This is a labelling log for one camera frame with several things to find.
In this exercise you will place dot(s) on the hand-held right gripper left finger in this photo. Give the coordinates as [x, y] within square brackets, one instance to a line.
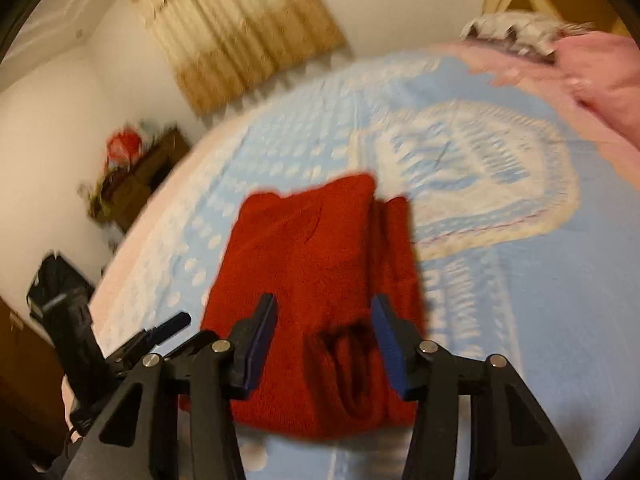
[260, 345]

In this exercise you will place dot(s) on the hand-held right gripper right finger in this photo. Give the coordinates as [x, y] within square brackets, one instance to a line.
[390, 350]

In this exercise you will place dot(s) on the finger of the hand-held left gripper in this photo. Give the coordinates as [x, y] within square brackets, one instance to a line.
[170, 326]

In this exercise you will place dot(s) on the red knitted sweater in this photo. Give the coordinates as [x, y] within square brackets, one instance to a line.
[300, 260]

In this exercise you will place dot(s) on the brown wooden cabinet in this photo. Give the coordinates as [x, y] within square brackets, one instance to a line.
[25, 385]

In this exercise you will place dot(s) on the bed with patterned sheet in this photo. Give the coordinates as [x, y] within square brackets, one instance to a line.
[500, 285]

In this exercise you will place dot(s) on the brown wooden desk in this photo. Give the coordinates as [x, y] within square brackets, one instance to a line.
[145, 180]

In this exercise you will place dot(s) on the red bag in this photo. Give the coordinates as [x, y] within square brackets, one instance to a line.
[124, 147]

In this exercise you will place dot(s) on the beige patterned curtain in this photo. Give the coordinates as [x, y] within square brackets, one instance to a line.
[235, 30]

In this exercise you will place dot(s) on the pink pillow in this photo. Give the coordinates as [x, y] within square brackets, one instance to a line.
[605, 80]

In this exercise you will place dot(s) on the black and white patterned pillow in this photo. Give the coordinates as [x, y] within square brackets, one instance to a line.
[520, 30]

